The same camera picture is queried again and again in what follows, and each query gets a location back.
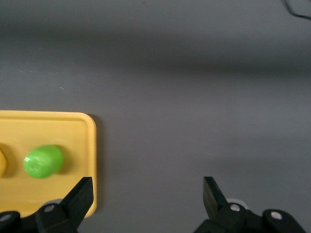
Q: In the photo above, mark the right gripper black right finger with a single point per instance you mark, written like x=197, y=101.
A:
x=218, y=211

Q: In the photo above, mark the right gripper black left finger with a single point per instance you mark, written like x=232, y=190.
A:
x=73, y=206

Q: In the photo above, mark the green apple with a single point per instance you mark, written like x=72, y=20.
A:
x=43, y=161

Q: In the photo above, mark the yellow-brown potato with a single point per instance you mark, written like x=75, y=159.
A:
x=2, y=160

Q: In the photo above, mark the yellow rectangular tray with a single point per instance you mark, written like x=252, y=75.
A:
x=48, y=128

